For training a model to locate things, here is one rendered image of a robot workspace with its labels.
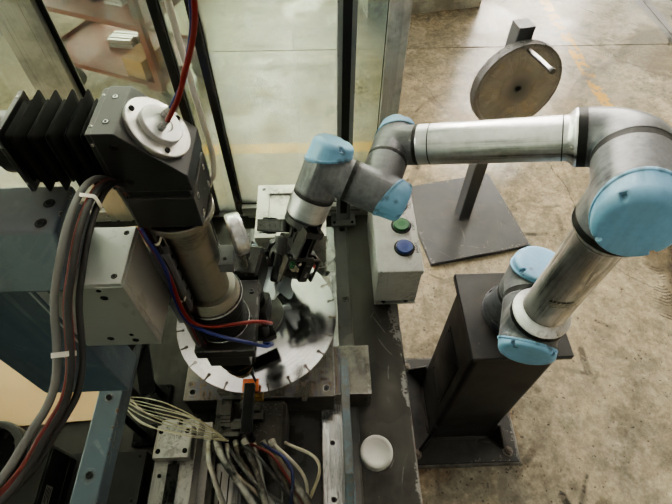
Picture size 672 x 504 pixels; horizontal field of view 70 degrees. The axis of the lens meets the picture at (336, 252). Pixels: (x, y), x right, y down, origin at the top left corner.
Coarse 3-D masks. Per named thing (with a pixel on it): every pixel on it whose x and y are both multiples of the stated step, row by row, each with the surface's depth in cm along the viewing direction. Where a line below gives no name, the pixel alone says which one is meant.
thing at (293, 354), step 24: (312, 288) 104; (288, 312) 100; (312, 312) 100; (288, 336) 97; (312, 336) 97; (192, 360) 94; (264, 360) 94; (288, 360) 94; (312, 360) 94; (216, 384) 91; (240, 384) 91; (264, 384) 91; (288, 384) 91
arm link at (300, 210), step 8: (296, 200) 84; (288, 208) 86; (296, 208) 84; (304, 208) 83; (312, 208) 83; (320, 208) 84; (328, 208) 85; (296, 216) 84; (304, 216) 84; (312, 216) 84; (320, 216) 85; (312, 224) 85; (320, 224) 86
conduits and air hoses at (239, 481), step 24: (168, 408) 90; (168, 432) 87; (192, 432) 88; (216, 432) 90; (240, 456) 87; (288, 456) 87; (312, 456) 86; (216, 480) 84; (240, 480) 84; (264, 480) 85; (288, 480) 85
